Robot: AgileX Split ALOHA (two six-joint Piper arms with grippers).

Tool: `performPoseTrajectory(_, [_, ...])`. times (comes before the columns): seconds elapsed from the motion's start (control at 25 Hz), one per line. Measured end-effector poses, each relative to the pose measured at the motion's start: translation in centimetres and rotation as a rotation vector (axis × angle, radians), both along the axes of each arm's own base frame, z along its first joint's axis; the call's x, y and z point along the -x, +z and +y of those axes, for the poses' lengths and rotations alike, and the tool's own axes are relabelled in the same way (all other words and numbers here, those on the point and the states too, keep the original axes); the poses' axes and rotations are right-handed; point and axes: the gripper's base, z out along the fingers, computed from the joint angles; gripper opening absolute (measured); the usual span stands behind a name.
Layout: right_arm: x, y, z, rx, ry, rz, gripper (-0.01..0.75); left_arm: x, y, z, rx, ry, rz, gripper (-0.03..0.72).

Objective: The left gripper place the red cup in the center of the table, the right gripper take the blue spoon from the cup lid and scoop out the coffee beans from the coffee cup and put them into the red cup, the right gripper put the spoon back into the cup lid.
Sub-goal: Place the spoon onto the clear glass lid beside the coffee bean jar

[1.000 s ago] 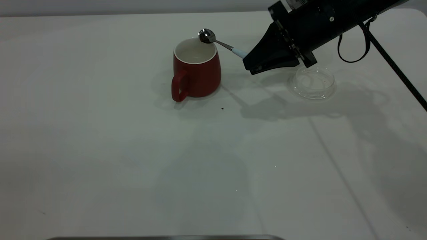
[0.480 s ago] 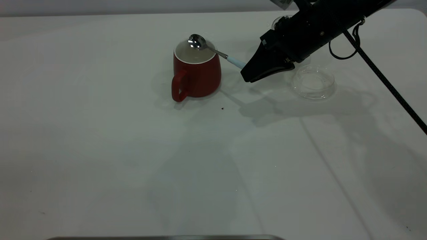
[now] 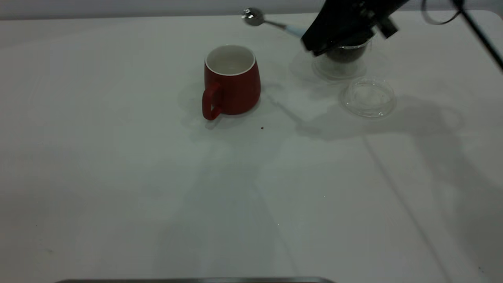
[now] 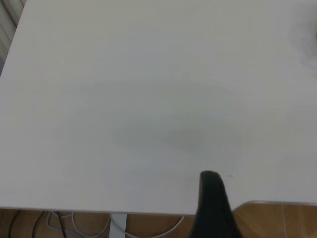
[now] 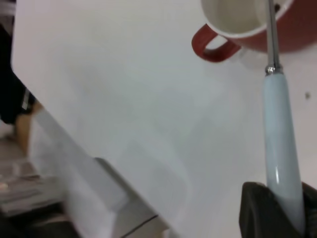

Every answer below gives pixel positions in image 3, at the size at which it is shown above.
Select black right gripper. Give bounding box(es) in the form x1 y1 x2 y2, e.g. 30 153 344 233
301 0 410 57

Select metal spoon light blue handle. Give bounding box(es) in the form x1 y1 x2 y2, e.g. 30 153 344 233
241 7 308 38

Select red ceramic mug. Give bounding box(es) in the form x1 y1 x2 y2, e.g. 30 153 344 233
202 44 261 121

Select dark coffee beans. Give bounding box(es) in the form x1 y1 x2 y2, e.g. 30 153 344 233
326 39 368 63

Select glass bowl of coffee beans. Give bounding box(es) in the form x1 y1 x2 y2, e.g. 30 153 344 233
312 35 373 81

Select black looped cable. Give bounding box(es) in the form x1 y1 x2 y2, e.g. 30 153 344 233
422 0 465 26

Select black straight cable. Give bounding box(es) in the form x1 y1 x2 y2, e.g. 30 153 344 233
451 0 503 73

